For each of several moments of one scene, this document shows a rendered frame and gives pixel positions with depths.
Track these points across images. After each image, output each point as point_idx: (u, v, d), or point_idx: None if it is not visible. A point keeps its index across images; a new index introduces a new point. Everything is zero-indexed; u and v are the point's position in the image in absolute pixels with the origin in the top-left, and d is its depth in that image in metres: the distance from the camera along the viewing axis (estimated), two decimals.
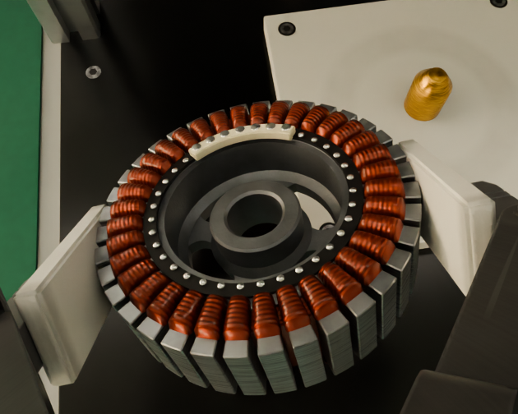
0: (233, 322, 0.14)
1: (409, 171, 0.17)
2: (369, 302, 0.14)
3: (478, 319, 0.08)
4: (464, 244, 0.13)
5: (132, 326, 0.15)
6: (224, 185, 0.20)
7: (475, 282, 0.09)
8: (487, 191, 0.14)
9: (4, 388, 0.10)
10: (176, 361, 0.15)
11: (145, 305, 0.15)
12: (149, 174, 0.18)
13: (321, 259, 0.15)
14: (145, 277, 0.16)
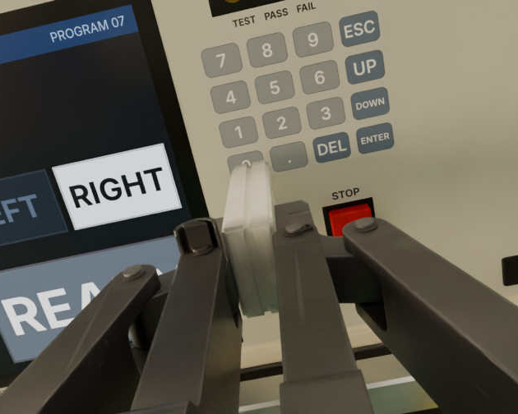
0: None
1: None
2: None
3: (298, 328, 0.09)
4: (255, 258, 0.15)
5: None
6: None
7: (280, 297, 0.10)
8: (296, 210, 0.16)
9: (186, 324, 0.10)
10: None
11: None
12: None
13: None
14: None
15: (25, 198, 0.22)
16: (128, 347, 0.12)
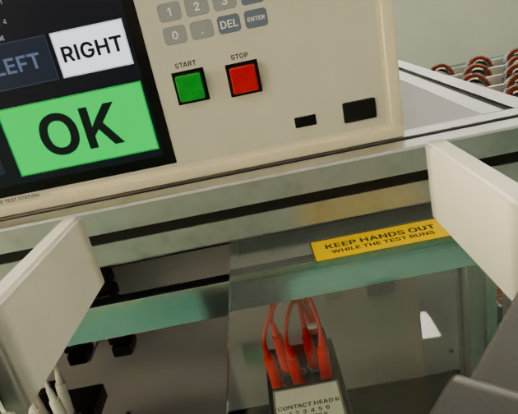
0: None
1: None
2: None
3: None
4: (516, 249, 0.12)
5: None
6: None
7: None
8: None
9: None
10: None
11: None
12: None
13: None
14: None
15: (31, 55, 0.34)
16: None
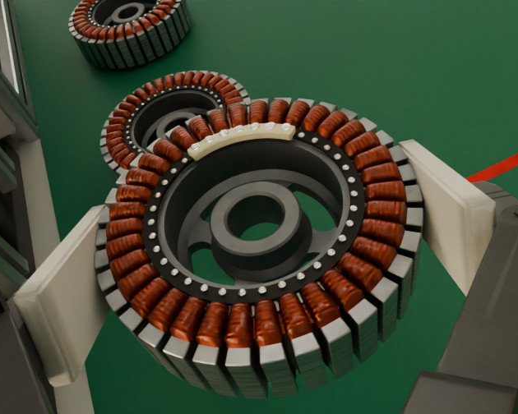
0: (235, 330, 0.14)
1: (411, 173, 0.17)
2: (371, 310, 0.14)
3: (478, 319, 0.08)
4: (464, 244, 0.13)
5: (134, 333, 0.15)
6: (224, 184, 0.20)
7: (476, 282, 0.09)
8: (487, 191, 0.14)
9: (4, 388, 0.10)
10: (178, 367, 0.15)
11: (146, 312, 0.15)
12: (147, 175, 0.18)
13: (322, 265, 0.15)
14: (145, 282, 0.15)
15: None
16: None
